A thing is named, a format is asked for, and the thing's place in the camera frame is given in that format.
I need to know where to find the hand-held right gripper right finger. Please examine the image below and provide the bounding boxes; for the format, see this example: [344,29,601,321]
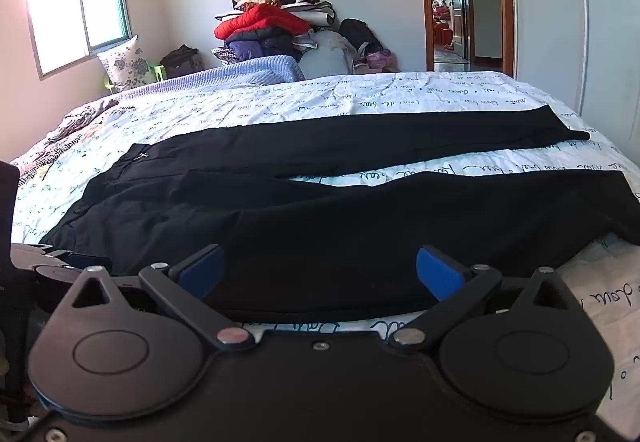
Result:
[389,246,581,349]

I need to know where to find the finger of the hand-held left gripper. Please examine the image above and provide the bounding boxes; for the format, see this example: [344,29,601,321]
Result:
[10,243,113,283]

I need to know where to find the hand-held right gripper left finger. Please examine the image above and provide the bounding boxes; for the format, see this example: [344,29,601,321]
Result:
[65,244,256,350]

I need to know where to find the black pants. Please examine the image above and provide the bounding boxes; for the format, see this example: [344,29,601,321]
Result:
[39,104,640,325]

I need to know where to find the grey patterned cloth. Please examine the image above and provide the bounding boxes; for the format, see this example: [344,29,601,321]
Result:
[15,99,121,183]

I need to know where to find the floral pillow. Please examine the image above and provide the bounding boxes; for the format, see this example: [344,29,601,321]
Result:
[96,34,156,93]

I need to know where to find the white script-print bedsheet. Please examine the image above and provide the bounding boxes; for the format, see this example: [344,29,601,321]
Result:
[10,70,640,423]

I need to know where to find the green plastic stool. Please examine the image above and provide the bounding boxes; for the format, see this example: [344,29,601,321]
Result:
[103,64,166,95]

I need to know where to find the window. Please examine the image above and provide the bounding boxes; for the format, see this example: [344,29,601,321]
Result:
[22,0,133,81]

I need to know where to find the dark duffel bag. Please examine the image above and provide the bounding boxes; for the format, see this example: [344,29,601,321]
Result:
[160,44,203,78]

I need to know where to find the blue knitted blanket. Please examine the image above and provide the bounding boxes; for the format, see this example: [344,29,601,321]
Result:
[115,56,305,97]

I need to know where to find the navy puffer jacket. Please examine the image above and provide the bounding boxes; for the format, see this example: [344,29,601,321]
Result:
[223,26,301,62]

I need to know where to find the grey cloth bag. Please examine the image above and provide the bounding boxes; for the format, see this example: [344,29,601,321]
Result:
[295,30,357,80]

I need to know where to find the black backpack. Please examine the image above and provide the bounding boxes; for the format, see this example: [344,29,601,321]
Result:
[339,18,383,55]

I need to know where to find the red puffer jacket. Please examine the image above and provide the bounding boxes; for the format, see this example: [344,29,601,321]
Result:
[214,3,312,40]

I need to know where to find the sliding wardrobe door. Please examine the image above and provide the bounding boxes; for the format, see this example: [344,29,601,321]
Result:
[505,0,640,157]

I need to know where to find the white and black folded cloth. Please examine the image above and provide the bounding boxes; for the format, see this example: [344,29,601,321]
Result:
[215,0,337,28]

